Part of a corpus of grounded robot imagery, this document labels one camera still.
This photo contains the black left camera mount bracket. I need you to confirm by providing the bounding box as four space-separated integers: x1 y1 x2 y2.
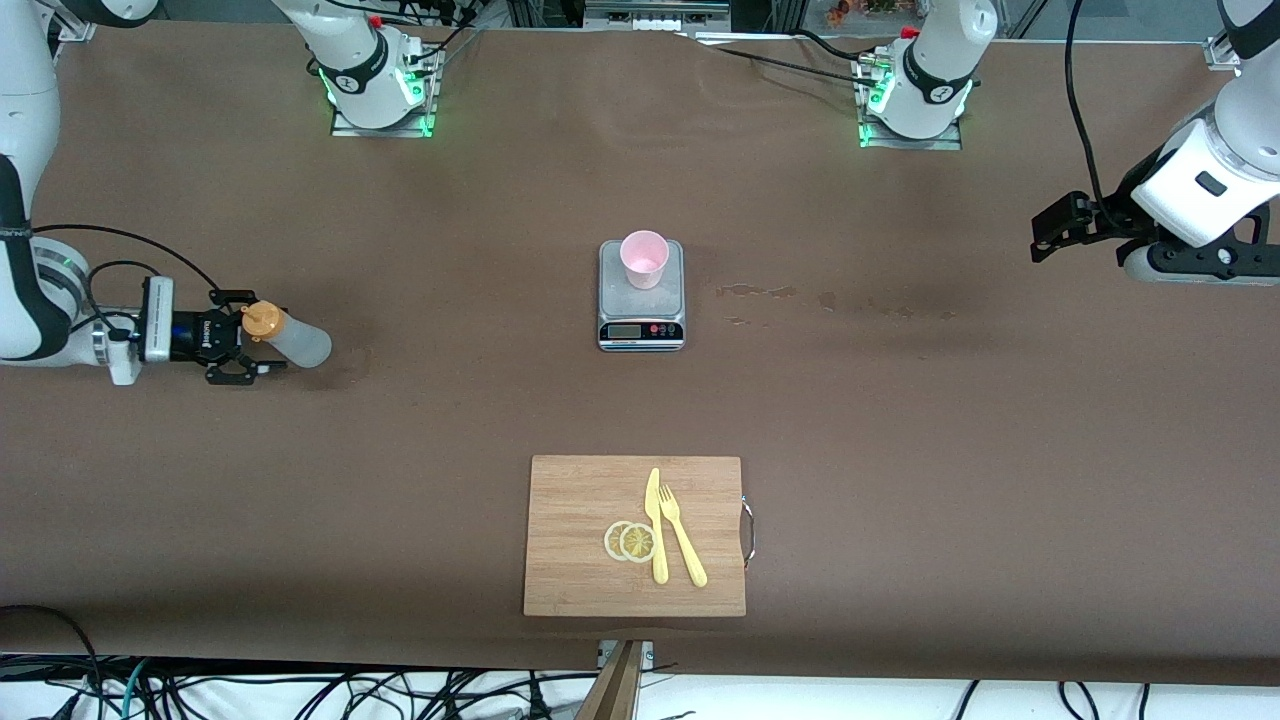
1150 208 1277 280

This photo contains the yellow plastic knife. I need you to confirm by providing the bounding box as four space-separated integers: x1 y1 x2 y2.
644 467 670 586

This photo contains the translucent sauce bottle orange cap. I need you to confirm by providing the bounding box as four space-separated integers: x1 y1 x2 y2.
240 299 333 370

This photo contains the brown table cover sheet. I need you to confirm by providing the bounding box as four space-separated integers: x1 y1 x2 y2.
0 18 1280 689

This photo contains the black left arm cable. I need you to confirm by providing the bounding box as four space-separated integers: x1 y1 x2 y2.
1065 0 1109 206

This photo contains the black floor cable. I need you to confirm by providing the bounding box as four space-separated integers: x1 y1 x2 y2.
0 603 106 720

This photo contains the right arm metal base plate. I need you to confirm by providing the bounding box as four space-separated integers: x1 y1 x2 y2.
330 45 439 139

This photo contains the wooden post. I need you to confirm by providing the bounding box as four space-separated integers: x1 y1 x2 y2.
573 640 643 720

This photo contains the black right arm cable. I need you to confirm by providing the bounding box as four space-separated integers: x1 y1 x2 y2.
30 224 221 341

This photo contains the silver digital kitchen scale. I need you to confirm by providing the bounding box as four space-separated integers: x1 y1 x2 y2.
597 238 688 353

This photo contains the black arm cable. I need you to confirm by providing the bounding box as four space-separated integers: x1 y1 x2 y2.
1065 0 1109 206
30 224 221 341

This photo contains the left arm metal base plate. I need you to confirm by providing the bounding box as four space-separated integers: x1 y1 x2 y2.
857 55 964 151

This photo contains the yellow plastic fork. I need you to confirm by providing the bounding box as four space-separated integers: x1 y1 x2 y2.
658 483 709 589

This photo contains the white power strip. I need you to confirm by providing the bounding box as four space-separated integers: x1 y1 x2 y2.
585 0 733 33

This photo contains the pink plastic cup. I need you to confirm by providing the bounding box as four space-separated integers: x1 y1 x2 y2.
620 230 671 291

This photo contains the black base cable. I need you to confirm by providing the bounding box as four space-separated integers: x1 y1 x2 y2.
685 35 881 91
412 15 493 77

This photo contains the wooden cutting board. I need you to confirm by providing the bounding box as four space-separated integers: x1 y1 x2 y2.
522 454 757 619

